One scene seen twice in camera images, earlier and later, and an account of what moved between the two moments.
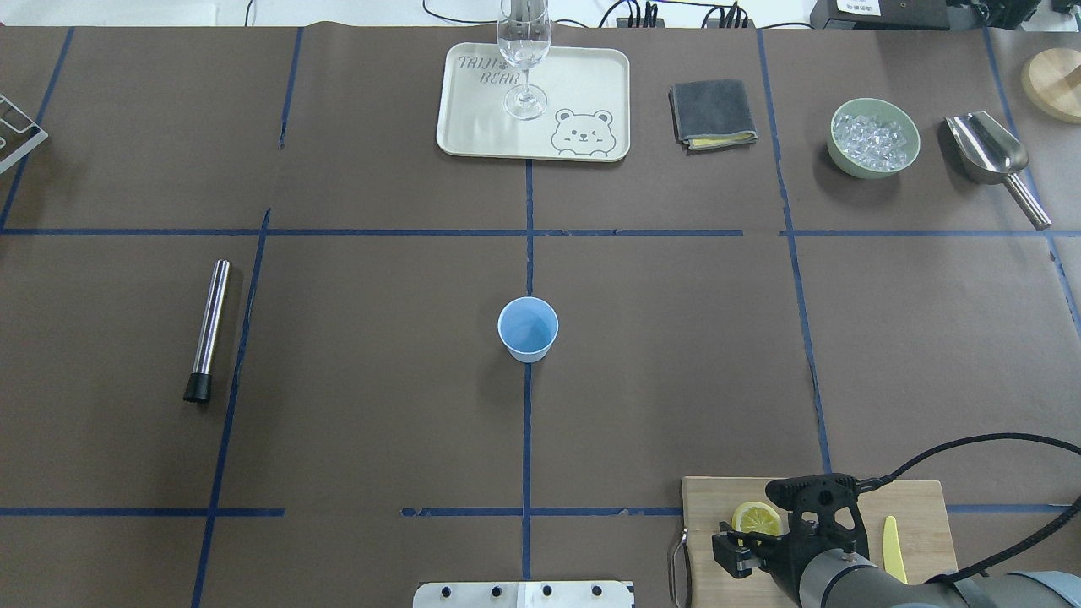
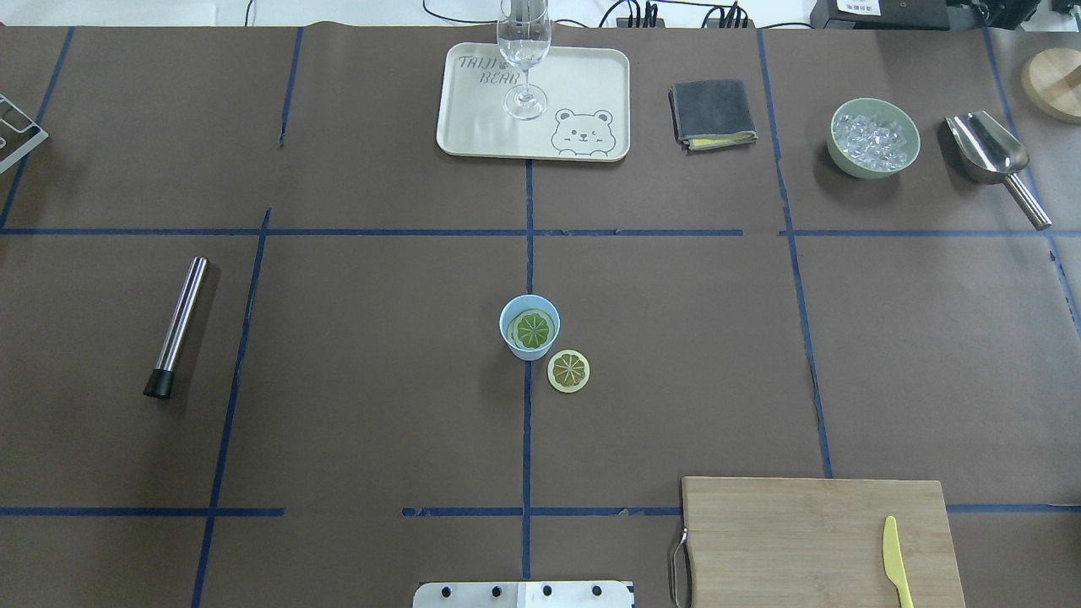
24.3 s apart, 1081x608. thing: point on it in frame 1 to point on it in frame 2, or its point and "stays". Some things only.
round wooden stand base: x=1052 y=80 stays
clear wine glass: x=524 y=36 stays
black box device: x=882 y=14 stays
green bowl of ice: x=872 y=138 stays
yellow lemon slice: x=757 y=518 to x=531 y=328
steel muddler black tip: x=198 y=385 to x=159 y=385
